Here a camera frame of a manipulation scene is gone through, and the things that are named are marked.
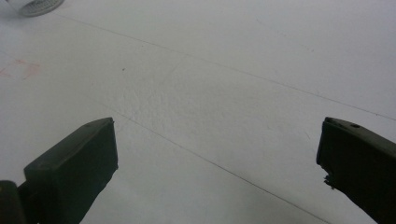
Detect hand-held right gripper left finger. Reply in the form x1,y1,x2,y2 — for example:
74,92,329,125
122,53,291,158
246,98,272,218
18,117,120,224

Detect clear glass jar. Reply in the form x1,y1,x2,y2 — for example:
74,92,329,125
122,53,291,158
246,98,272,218
5,0,65,18

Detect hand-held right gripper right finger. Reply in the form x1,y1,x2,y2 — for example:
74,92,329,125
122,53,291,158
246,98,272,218
316,117,396,224

